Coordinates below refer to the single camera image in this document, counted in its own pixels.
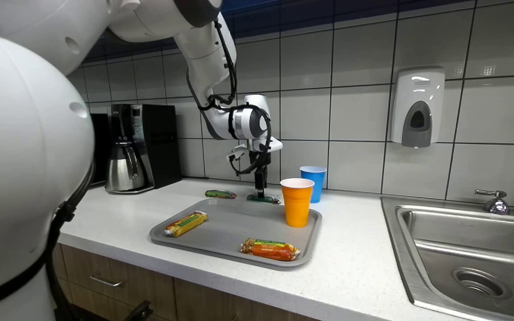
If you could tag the orange yellow candy bar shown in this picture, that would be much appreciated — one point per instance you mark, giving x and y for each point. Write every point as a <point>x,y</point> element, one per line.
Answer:
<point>186,222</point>

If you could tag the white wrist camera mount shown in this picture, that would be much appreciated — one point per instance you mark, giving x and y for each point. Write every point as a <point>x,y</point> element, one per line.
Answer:
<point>268,144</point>

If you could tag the orange plastic cup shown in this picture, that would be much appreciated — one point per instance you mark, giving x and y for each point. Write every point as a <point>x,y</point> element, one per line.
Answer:
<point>297,205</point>

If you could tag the black box appliance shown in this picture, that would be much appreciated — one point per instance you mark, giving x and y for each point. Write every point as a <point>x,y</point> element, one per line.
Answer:
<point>99,148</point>

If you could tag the black coffee maker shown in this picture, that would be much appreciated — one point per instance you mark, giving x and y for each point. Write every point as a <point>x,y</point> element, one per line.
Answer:
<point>159,142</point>

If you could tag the chrome sink faucet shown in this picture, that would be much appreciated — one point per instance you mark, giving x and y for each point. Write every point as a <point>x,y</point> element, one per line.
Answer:
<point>498,205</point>

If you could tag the blue plastic cup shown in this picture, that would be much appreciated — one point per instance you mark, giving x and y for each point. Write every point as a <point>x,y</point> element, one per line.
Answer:
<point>318,178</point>

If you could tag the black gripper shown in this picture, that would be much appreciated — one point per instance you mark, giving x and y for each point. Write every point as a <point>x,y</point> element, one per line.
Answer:
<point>261,160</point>

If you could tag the white wall soap dispenser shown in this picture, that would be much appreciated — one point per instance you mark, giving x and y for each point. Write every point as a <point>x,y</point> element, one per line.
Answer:
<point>418,94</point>

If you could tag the dark teal candy bar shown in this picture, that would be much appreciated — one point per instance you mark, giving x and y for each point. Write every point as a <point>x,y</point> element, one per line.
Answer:
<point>268,199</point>

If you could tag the gray plastic tray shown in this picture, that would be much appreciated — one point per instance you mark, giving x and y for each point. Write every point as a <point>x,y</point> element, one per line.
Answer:
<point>232,228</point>

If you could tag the steel coffee carafe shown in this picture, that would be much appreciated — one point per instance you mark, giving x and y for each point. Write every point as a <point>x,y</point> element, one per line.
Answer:
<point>125,169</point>

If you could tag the wooden counter cabinet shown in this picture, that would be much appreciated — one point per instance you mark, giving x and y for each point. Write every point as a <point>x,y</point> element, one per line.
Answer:
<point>150,290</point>

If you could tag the orange green candy bar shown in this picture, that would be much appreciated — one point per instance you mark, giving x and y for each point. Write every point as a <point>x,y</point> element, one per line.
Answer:
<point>270,249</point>

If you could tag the stainless steel sink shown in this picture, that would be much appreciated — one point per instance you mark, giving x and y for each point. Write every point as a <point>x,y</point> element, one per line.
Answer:
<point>477,255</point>

